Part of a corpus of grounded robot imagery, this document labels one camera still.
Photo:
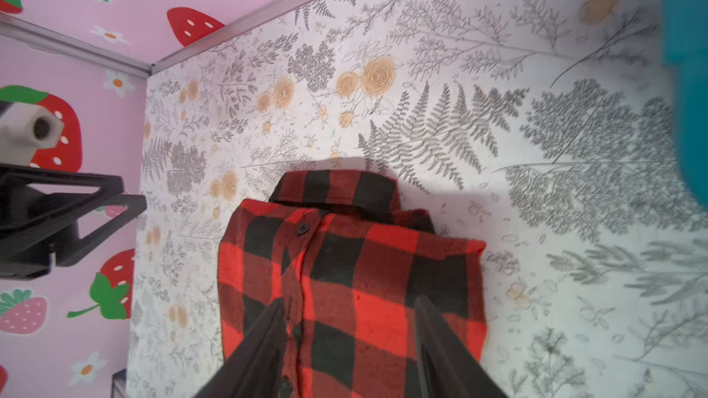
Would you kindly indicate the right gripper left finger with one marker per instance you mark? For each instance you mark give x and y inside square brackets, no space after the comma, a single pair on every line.
[255,368]

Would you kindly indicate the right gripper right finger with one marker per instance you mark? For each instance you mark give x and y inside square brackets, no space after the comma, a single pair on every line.
[446,367]

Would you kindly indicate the teal plastic basket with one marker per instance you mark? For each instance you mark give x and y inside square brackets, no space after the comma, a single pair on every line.
[685,54]

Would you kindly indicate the red black plaid shirt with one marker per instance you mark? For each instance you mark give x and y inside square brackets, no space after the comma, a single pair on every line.
[348,262]

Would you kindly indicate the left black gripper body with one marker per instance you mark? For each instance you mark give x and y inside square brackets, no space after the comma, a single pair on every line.
[40,212]

